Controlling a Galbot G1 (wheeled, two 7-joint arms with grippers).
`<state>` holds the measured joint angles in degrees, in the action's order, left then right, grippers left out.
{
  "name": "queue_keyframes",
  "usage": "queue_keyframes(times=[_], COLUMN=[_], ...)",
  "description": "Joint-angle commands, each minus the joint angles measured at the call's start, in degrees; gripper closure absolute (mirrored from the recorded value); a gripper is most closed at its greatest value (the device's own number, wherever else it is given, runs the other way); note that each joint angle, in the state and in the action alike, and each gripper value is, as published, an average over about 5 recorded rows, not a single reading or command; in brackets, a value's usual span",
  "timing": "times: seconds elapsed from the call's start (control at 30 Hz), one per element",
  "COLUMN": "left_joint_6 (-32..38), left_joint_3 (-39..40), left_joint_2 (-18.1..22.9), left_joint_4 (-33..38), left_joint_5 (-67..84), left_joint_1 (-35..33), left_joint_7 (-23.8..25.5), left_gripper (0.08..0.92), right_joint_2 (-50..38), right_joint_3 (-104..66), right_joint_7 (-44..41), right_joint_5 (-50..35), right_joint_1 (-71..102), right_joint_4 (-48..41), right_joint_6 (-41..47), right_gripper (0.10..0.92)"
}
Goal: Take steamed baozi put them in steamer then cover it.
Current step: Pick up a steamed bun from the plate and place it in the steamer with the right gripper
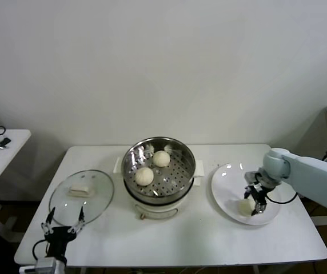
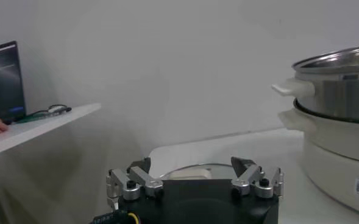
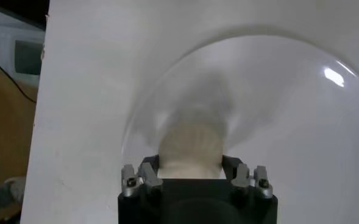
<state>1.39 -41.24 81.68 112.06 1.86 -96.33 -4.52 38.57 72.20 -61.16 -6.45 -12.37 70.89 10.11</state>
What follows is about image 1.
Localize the white steamed baozi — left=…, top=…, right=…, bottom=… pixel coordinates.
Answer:
left=135, top=167, right=154, bottom=186
left=152, top=150, right=171, bottom=168
left=237, top=199, right=256, bottom=217

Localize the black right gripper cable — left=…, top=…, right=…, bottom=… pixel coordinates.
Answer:
left=265, top=190, right=298, bottom=205

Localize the white side table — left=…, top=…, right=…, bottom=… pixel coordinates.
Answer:
left=0, top=128, right=33, bottom=243

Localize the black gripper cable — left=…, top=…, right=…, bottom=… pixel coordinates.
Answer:
left=32, top=239, right=50, bottom=261
left=265, top=190, right=298, bottom=205

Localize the glass lid with beige handle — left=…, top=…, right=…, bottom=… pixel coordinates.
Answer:
left=49, top=169, right=115, bottom=223

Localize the white electric cooker base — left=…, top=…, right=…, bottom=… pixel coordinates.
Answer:
left=113, top=156, right=206, bottom=221

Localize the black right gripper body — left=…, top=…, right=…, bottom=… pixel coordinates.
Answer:
left=249, top=182, right=270, bottom=205

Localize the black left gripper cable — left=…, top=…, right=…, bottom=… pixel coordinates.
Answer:
left=32, top=239, right=50, bottom=261

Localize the white round plate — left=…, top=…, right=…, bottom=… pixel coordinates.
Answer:
left=211, top=163, right=281, bottom=226

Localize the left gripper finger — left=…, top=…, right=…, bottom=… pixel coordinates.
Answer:
left=40, top=207, right=56, bottom=235
left=67, top=205, right=86, bottom=234

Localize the stainless steel steamer basket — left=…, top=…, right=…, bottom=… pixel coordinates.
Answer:
left=122, top=136, right=197, bottom=200

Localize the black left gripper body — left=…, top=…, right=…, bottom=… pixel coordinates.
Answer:
left=46, top=227, right=75, bottom=259

